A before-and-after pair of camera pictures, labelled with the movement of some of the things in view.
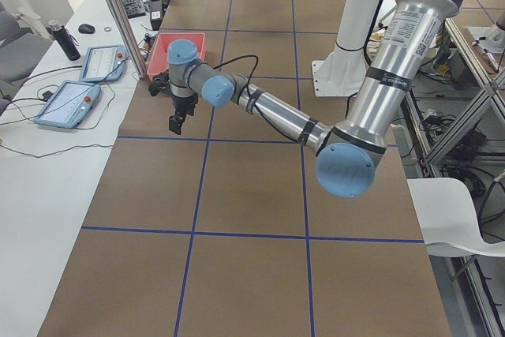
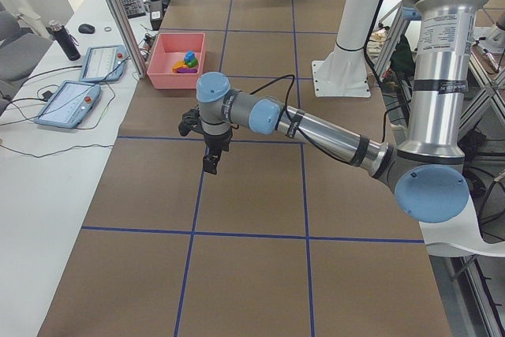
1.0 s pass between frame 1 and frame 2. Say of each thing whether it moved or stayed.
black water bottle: stayed
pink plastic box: stayed
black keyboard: stayed
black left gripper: moved
